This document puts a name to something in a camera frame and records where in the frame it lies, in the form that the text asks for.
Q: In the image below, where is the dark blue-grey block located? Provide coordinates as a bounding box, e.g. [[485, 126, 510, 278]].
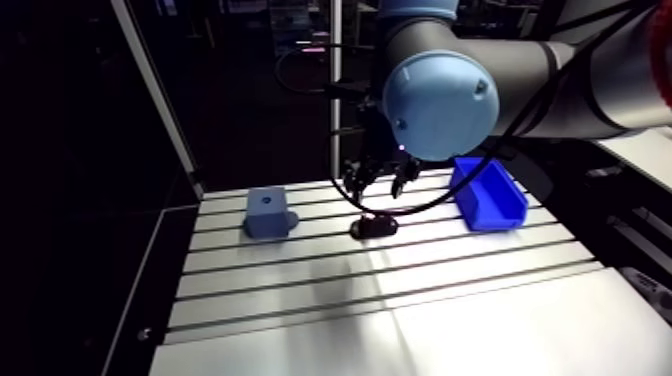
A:
[[241, 185, 301, 241]]

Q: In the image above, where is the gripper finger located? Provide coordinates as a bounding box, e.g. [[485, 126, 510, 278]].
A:
[[390, 155, 423, 200], [342, 157, 383, 204]]

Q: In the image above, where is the white upright post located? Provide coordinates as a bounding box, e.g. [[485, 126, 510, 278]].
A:
[[329, 0, 344, 181]]

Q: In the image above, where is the black oval holder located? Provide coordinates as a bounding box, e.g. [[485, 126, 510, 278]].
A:
[[349, 212, 400, 241]]

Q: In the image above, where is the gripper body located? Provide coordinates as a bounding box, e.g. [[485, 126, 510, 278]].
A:
[[358, 100, 404, 165]]

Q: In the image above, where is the slanted pale frame bar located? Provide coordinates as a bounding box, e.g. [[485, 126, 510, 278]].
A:
[[109, 0, 206, 202]]

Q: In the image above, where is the long black cable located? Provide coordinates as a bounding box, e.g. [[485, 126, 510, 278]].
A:
[[328, 0, 664, 218]]

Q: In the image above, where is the thin black cable loop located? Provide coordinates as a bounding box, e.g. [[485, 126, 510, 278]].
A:
[[273, 42, 380, 98]]

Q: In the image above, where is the blue bin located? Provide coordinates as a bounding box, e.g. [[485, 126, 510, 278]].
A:
[[449, 155, 530, 233]]

